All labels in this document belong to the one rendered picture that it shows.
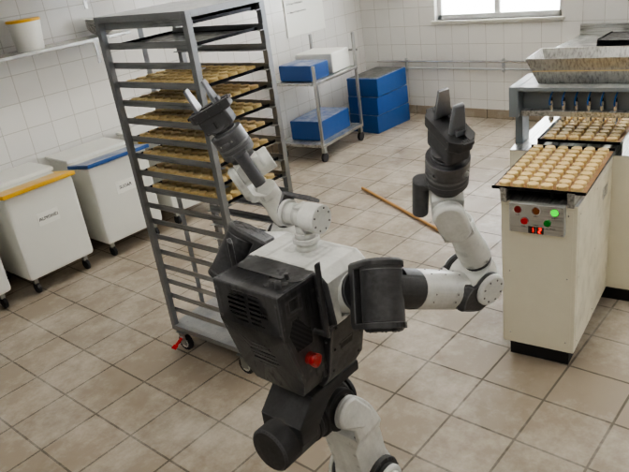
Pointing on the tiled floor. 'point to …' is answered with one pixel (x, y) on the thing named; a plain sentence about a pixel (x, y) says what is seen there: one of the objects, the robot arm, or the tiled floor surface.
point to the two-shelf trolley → (320, 106)
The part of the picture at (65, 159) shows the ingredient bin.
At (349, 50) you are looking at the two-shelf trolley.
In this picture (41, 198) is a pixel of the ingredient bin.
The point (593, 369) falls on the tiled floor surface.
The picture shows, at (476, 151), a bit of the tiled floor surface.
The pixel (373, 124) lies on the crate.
